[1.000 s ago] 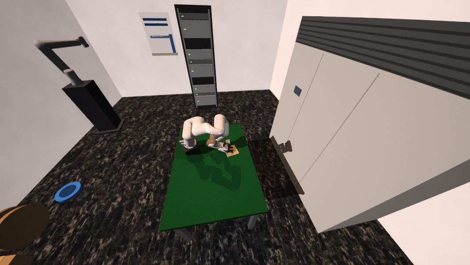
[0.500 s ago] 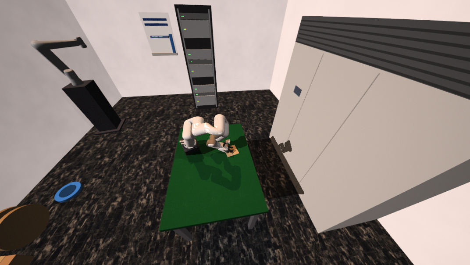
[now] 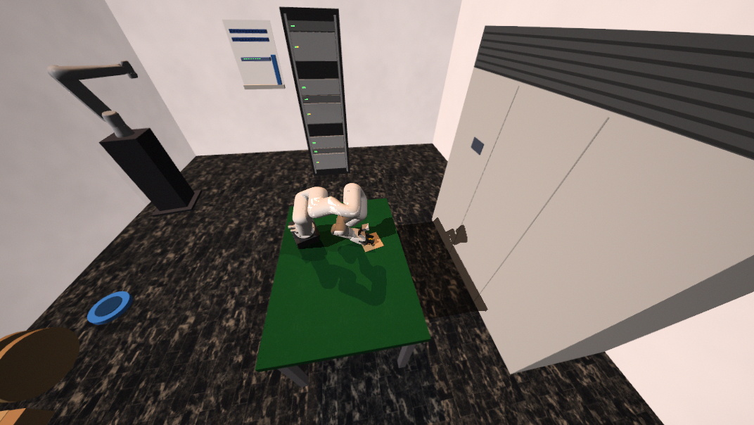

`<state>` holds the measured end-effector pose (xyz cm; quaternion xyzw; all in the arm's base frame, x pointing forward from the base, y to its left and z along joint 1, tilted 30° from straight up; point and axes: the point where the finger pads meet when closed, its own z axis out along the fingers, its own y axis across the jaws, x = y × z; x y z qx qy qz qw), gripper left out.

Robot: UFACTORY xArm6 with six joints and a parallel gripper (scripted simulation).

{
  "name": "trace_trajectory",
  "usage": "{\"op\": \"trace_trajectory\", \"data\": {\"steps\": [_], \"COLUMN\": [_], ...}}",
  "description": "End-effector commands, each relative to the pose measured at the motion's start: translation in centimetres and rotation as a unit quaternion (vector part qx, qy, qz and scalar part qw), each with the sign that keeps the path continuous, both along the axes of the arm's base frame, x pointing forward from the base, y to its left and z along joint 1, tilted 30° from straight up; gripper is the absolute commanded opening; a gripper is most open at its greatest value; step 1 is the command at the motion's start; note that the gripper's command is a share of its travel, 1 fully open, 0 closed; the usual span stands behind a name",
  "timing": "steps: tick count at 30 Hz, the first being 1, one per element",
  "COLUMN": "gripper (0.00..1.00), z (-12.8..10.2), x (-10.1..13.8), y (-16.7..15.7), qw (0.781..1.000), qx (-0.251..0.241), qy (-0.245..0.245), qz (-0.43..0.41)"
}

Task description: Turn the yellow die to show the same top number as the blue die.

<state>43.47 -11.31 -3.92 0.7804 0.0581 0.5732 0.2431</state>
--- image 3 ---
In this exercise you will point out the orange mat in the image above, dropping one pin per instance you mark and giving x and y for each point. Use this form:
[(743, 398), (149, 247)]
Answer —
[(377, 244)]

